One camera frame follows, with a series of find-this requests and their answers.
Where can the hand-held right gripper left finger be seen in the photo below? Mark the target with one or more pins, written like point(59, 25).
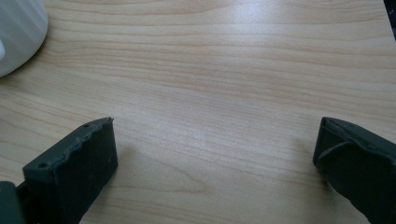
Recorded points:
point(77, 174)

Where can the white ribbed cup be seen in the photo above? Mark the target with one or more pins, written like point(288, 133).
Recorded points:
point(18, 31)

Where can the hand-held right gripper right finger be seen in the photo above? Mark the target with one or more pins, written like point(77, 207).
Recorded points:
point(358, 168)

